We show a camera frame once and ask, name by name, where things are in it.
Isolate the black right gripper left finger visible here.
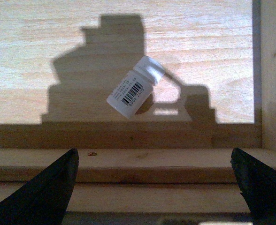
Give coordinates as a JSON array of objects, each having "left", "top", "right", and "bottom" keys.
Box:
[{"left": 0, "top": 148, "right": 79, "bottom": 225}]

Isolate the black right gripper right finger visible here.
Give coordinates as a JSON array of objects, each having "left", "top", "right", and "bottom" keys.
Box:
[{"left": 230, "top": 148, "right": 276, "bottom": 225}]

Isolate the white medicine bottle with barcode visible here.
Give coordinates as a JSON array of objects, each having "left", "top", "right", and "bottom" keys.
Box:
[{"left": 107, "top": 56, "right": 165, "bottom": 119}]

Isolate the wooden drawer with panel front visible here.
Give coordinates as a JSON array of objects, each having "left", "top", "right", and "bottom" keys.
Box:
[{"left": 0, "top": 0, "right": 276, "bottom": 219}]

